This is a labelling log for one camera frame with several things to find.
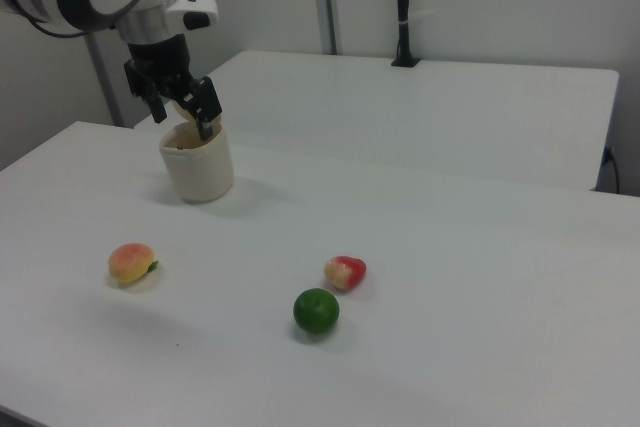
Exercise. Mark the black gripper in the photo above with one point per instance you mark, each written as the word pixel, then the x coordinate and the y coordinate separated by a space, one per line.
pixel 157 64

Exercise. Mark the cream garbage bin with lid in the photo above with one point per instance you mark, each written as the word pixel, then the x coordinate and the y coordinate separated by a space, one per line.
pixel 200 169

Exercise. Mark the orange yellow toy peach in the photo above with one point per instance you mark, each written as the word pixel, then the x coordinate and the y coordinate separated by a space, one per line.
pixel 129 263

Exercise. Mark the red bitten toy apple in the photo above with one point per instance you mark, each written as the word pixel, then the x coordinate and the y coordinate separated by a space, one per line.
pixel 346 272

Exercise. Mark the black pole with base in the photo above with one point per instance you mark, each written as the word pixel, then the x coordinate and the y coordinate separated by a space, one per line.
pixel 402 7

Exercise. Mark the green toy lime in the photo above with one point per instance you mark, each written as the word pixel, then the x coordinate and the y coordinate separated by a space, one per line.
pixel 316 311

